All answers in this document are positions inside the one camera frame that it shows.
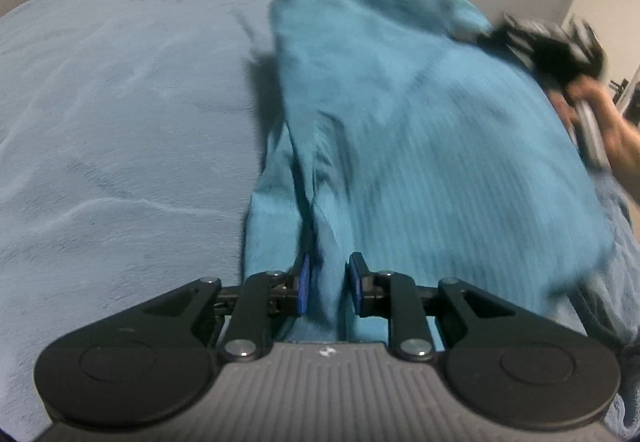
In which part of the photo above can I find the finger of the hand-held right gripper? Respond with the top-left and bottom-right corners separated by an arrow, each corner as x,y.
449,18 -> 507,52

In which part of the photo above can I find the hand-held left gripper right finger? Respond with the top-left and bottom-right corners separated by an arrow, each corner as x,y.
348,252 -> 537,364

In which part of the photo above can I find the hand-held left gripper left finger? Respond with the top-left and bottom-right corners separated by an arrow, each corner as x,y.
120,252 -> 312,364

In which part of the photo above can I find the teal zip jacket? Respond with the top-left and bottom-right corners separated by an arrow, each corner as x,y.
240,0 -> 617,344

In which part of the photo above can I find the person's right forearm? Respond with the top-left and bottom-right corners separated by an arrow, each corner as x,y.
609,121 -> 640,212

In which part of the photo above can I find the person's right hand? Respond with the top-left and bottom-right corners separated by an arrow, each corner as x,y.
547,75 -> 628,165

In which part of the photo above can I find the white door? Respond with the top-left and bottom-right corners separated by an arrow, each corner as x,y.
562,0 -> 640,128

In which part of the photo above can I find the light blue bed blanket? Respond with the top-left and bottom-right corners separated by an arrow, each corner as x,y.
0,0 -> 640,442

